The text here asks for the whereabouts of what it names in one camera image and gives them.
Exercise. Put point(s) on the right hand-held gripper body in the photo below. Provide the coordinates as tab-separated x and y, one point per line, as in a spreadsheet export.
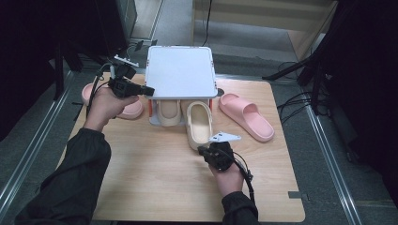
220	154

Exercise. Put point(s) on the person's right hand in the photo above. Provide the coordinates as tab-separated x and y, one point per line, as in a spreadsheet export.
228	181

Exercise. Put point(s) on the pink slide slipper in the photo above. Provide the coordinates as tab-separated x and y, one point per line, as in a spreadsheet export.
250	120
133	111

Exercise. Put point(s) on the grey tape piece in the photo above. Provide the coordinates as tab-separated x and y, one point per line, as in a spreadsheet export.
295	195

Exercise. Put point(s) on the cream perforated clog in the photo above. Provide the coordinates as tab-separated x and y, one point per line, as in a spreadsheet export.
169	114
198	125

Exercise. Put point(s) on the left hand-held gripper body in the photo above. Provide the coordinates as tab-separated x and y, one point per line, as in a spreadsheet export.
123	87

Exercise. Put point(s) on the black tripod stand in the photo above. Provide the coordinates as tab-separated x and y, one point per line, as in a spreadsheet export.
59	72

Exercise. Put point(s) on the dark cabinet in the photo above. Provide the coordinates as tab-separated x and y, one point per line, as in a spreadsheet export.
125	18

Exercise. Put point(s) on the black metal stand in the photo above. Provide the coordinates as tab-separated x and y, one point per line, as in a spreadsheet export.
316	72

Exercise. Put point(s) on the black round disc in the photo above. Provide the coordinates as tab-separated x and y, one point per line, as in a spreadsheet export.
221	92

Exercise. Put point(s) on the person's left hand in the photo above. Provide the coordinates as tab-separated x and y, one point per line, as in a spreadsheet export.
103	108

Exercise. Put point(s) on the metal floor rail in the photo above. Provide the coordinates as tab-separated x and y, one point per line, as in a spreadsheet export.
331	162
34	143

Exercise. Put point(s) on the white two-tier shoe rack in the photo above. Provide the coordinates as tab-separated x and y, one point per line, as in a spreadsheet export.
180	72

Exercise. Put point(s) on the light wooden cabinet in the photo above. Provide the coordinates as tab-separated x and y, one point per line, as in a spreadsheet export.
250	12

